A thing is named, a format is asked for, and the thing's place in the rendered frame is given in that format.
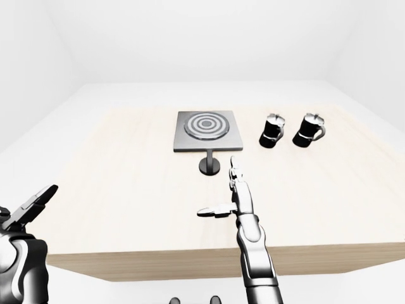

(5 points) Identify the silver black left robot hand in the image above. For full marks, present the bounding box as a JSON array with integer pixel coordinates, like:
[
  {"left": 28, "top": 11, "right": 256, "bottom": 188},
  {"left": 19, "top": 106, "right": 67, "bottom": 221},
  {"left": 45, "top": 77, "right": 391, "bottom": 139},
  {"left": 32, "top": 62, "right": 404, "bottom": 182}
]
[{"left": 0, "top": 184, "right": 59, "bottom": 236}]

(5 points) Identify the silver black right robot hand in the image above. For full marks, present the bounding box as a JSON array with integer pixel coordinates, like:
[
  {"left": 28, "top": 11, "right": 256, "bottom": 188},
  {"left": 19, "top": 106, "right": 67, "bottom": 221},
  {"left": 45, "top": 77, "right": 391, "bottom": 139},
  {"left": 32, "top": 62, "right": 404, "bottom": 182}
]
[{"left": 196, "top": 155, "right": 257, "bottom": 220}]

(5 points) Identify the round black stove knob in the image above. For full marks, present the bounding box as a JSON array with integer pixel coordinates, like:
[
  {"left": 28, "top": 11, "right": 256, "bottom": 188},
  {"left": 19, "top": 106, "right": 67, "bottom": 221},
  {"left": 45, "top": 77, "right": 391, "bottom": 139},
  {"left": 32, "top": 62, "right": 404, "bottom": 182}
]
[{"left": 199, "top": 148, "right": 222, "bottom": 176}]

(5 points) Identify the flat dark stove plate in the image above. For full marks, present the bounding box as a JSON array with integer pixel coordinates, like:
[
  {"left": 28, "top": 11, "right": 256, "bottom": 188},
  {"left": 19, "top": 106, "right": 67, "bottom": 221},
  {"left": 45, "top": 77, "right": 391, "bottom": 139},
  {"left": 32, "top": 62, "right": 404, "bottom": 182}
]
[{"left": 173, "top": 110, "right": 244, "bottom": 153}]

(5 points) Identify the black and silver mug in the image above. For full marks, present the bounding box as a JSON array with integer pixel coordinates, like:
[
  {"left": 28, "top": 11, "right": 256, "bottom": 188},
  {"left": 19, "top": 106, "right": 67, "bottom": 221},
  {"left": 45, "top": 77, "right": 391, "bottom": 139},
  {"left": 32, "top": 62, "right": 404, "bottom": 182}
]
[
  {"left": 258, "top": 113, "right": 286, "bottom": 149},
  {"left": 292, "top": 112, "right": 327, "bottom": 148}
]

